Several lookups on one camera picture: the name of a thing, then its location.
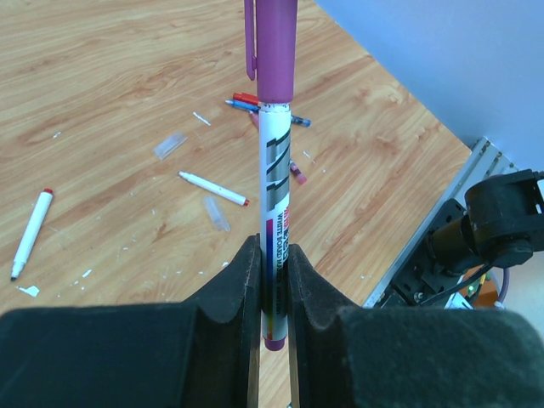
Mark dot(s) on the white pen red end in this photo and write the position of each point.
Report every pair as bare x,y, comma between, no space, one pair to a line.
215,188

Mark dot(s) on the white whiteboard marker purple end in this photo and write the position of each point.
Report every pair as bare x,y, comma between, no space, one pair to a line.
274,200

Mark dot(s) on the pink transparent gel pen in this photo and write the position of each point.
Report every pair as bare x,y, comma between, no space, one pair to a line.
294,169

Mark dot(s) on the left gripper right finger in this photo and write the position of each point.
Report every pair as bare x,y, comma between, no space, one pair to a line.
342,355

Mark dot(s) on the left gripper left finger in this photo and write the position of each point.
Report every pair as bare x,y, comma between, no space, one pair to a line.
201,352

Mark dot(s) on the thin white red-end pen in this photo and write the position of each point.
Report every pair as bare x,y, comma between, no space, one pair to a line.
31,232

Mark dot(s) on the clear pen cap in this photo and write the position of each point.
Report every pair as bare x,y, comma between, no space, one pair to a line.
169,145
216,214

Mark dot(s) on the purple marker cap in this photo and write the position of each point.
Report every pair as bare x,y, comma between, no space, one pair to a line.
270,47

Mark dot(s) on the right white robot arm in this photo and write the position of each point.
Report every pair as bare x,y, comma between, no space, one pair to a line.
502,226

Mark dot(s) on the red pen cap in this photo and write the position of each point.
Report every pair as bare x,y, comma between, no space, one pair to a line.
247,98

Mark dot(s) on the blue gel pen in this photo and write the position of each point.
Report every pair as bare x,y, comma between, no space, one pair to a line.
297,120

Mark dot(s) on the clear pen cap lower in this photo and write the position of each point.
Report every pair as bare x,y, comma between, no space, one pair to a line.
216,214

